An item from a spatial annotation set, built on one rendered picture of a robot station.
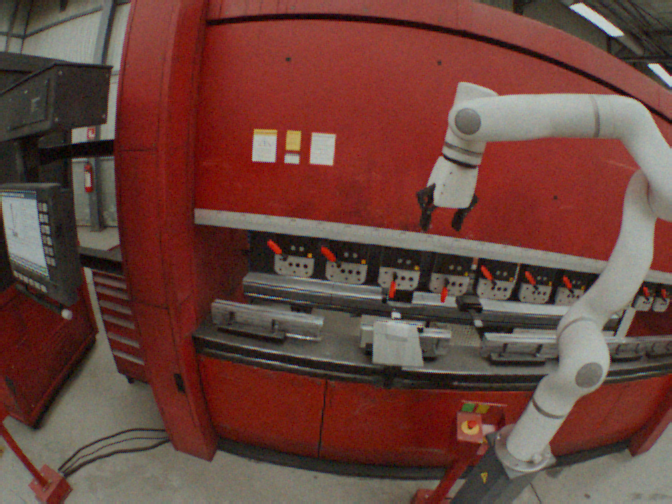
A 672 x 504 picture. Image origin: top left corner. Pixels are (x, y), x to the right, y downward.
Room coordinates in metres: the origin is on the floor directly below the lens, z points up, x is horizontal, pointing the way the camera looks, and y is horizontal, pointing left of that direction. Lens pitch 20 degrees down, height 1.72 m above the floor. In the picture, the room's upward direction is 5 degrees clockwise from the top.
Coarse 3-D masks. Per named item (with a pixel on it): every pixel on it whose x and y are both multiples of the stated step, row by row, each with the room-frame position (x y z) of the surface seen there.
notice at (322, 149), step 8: (312, 136) 1.17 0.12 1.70; (320, 136) 1.17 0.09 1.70; (328, 136) 1.16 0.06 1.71; (312, 144) 1.17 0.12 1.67; (320, 144) 1.17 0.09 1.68; (328, 144) 1.16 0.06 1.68; (312, 152) 1.17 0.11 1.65; (320, 152) 1.17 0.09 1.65; (328, 152) 1.16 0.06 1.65; (312, 160) 1.17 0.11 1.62; (320, 160) 1.17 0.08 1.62; (328, 160) 1.16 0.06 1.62
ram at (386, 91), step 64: (256, 64) 1.19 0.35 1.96; (320, 64) 1.17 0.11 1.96; (384, 64) 1.15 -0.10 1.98; (448, 64) 1.14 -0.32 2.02; (512, 64) 1.12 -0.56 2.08; (256, 128) 1.18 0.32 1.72; (320, 128) 1.17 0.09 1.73; (384, 128) 1.15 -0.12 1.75; (256, 192) 1.18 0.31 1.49; (320, 192) 1.17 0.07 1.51; (384, 192) 1.15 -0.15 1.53; (512, 192) 1.11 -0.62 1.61; (576, 192) 1.09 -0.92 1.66; (512, 256) 1.11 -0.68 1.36; (576, 256) 1.09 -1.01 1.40
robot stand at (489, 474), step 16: (496, 432) 0.57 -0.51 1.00; (480, 464) 0.53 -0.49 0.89; (496, 464) 0.47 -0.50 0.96; (480, 480) 0.48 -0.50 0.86; (496, 480) 0.43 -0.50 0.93; (512, 480) 0.41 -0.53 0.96; (528, 480) 0.42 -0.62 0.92; (464, 496) 0.50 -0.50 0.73; (480, 496) 0.44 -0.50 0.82; (496, 496) 0.41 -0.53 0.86; (512, 496) 0.41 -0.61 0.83
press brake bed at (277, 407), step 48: (240, 384) 1.08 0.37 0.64; (288, 384) 1.06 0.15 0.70; (336, 384) 1.05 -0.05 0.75; (432, 384) 1.02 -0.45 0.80; (480, 384) 1.00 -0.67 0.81; (528, 384) 0.98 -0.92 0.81; (624, 384) 0.93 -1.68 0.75; (240, 432) 1.10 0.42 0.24; (288, 432) 1.06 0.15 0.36; (336, 432) 1.05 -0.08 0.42; (384, 432) 1.03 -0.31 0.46; (432, 432) 1.01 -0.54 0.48; (576, 432) 0.94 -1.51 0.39; (624, 432) 0.91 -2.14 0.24
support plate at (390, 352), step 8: (376, 328) 1.12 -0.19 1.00; (384, 328) 1.13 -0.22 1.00; (408, 328) 1.14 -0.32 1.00; (416, 328) 1.14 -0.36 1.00; (376, 336) 1.07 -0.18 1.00; (384, 336) 1.07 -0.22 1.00; (416, 336) 1.08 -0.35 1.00; (376, 344) 1.01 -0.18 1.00; (384, 344) 1.02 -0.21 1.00; (392, 344) 1.02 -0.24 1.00; (400, 344) 1.02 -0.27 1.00; (408, 344) 1.02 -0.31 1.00; (416, 344) 1.03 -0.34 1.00; (376, 352) 0.96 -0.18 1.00; (384, 352) 0.97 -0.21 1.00; (392, 352) 0.97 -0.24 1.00; (400, 352) 0.97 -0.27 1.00; (408, 352) 0.97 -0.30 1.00; (416, 352) 0.98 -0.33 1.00; (376, 360) 0.92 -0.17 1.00; (384, 360) 0.92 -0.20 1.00; (392, 360) 0.92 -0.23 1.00; (400, 360) 0.92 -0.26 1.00; (408, 360) 0.92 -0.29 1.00; (416, 360) 0.93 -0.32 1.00
